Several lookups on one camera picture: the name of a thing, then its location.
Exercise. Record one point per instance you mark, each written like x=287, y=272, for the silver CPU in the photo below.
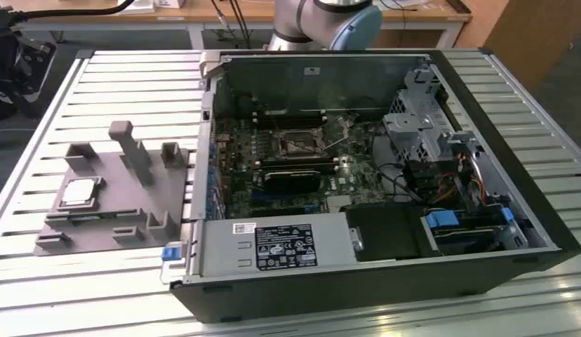
x=79, y=192

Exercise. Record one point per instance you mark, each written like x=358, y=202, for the black RAM slot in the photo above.
x=296, y=169
x=296, y=163

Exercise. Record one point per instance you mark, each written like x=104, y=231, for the CPU socket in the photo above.
x=296, y=144

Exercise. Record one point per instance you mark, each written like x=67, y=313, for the black expansion card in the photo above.
x=290, y=180

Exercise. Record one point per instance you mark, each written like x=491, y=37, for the metal locking lever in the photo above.
x=336, y=143

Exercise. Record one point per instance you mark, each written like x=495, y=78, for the green motherboard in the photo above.
x=358, y=175

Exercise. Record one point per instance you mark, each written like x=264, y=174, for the silver power supply unit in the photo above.
x=224, y=245

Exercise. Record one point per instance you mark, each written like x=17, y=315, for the silver disk bay cage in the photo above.
x=407, y=133

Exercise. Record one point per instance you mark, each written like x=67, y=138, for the beige case latch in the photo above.
x=208, y=65

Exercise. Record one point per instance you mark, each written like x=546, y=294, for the blue case latch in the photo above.
x=172, y=253

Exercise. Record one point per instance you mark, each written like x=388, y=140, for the blue disk carrier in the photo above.
x=440, y=220

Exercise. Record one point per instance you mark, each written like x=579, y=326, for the grey parts rack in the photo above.
x=116, y=200

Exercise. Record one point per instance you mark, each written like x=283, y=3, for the black PC case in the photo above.
x=364, y=291

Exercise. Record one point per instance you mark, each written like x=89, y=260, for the green RAM stick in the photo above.
x=103, y=216

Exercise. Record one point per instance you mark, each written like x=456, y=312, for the blue plastic clip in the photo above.
x=506, y=216

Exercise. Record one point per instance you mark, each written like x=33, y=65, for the wooden desk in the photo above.
x=178, y=17

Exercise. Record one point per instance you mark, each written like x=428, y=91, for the wooden cabinet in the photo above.
x=538, y=38

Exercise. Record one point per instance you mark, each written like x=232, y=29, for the black floor equipment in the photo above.
x=13, y=63

